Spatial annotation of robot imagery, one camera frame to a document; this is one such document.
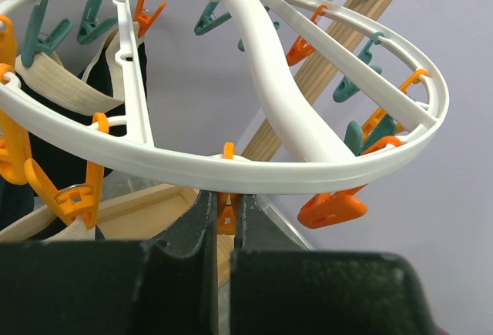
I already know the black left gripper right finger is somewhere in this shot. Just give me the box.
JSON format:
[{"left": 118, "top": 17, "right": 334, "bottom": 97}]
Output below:
[{"left": 230, "top": 195, "right": 437, "bottom": 334}]

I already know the orange clothes peg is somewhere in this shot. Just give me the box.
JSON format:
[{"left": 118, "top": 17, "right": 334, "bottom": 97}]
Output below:
[
  {"left": 297, "top": 136, "right": 404, "bottom": 230},
  {"left": 216, "top": 142, "right": 242, "bottom": 236},
  {"left": 24, "top": 133, "right": 111, "bottom": 229}
]

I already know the white round clip hanger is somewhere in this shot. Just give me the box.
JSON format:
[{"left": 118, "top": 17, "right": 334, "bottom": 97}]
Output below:
[{"left": 1, "top": 0, "right": 450, "bottom": 195}]

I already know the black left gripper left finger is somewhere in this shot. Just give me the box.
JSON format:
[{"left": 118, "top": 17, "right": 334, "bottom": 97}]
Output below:
[{"left": 1, "top": 191, "right": 218, "bottom": 334}]

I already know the teal clothes peg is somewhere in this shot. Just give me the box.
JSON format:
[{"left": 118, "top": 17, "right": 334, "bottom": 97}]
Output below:
[{"left": 344, "top": 115, "right": 397, "bottom": 156}]

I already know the wooden hanging rack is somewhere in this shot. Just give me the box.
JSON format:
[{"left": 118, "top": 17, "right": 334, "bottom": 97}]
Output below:
[{"left": 102, "top": 0, "right": 404, "bottom": 285}]

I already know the black underwear beige waistband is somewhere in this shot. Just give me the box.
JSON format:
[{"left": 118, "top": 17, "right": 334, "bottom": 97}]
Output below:
[{"left": 15, "top": 28, "right": 126, "bottom": 189}]

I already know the navy underwear beige waistband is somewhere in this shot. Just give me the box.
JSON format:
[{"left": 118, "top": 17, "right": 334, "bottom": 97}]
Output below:
[{"left": 1, "top": 179, "right": 105, "bottom": 243}]

